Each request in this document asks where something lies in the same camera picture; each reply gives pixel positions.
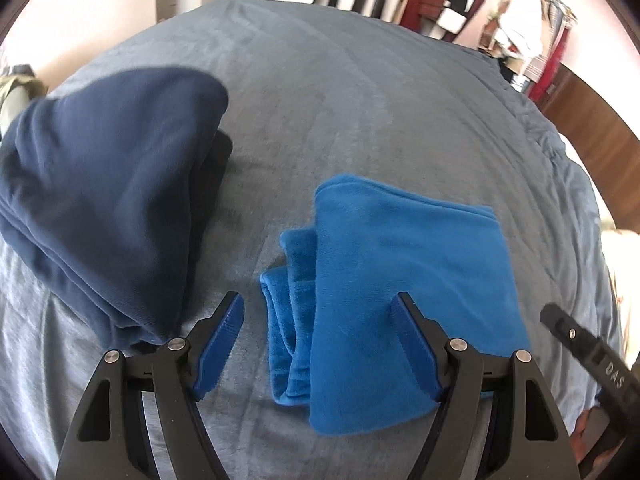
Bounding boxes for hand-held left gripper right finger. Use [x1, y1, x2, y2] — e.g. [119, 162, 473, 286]
[391, 293, 581, 480]

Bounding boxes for grey-blue bed blanket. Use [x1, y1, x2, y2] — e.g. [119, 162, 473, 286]
[0, 0, 626, 480]

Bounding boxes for wooden headboard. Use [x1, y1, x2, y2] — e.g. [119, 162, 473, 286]
[534, 60, 640, 237]

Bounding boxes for person's right hand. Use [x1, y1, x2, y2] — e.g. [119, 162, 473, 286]
[573, 404, 609, 462]

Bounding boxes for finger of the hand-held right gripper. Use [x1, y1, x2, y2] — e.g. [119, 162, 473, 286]
[540, 302, 609, 362]

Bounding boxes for dark navy pants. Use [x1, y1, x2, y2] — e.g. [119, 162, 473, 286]
[0, 66, 234, 357]

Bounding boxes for olive green cloth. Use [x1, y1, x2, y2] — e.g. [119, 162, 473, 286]
[0, 64, 49, 137]

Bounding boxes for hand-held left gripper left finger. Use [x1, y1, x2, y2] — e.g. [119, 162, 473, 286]
[55, 291, 245, 480]

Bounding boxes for floral white pillow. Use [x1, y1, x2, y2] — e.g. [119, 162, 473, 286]
[600, 212, 640, 311]

